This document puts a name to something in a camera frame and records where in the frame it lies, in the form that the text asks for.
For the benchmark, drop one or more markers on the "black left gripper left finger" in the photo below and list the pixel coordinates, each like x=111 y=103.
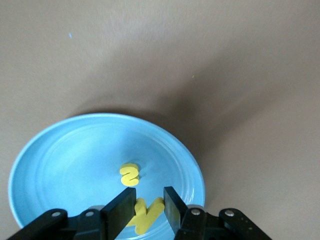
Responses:
x=120 y=212

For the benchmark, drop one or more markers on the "brown table cover sheet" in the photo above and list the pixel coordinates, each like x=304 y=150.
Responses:
x=225 y=50

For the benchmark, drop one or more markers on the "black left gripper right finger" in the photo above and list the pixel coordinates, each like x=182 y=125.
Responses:
x=172 y=207

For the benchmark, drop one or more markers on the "yellow foam letter k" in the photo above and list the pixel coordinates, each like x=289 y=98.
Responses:
x=147 y=220

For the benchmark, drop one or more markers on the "blue plate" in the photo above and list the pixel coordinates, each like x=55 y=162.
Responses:
x=62 y=175

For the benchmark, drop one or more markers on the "yellow foam letter s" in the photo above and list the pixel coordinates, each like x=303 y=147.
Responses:
x=129 y=175

